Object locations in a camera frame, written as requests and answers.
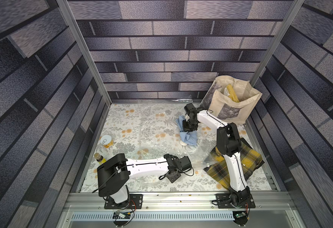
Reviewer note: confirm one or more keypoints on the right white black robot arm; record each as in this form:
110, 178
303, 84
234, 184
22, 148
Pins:
228, 144

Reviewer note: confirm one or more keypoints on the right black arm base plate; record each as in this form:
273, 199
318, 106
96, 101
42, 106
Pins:
225, 201

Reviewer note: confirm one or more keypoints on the small yellow capped bottle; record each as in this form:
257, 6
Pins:
99, 158

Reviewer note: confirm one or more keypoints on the small circuit board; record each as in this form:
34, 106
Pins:
121, 215
240, 215

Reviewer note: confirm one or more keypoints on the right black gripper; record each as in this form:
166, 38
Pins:
189, 125

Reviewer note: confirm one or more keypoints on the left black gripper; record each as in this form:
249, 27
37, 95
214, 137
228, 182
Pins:
175, 178

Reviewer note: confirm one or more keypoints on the left small circuit board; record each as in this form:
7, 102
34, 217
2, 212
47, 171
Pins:
121, 215

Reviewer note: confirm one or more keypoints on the clear plastic vacuum bag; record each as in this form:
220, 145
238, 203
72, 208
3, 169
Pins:
158, 133

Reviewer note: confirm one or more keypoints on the yellow item in tote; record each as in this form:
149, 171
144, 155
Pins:
230, 93

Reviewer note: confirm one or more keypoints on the right small circuit board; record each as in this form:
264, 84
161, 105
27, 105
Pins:
240, 215

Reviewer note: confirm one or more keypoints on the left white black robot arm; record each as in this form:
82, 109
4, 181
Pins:
114, 174

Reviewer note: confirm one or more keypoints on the light blue shirt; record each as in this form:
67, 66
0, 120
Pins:
188, 137

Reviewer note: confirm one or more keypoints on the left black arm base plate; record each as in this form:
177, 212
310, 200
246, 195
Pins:
134, 201

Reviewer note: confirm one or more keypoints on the beige canvas tote bag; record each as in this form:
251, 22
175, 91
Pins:
231, 100

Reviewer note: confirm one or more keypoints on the white round tape roll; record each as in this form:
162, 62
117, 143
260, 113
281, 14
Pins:
106, 141

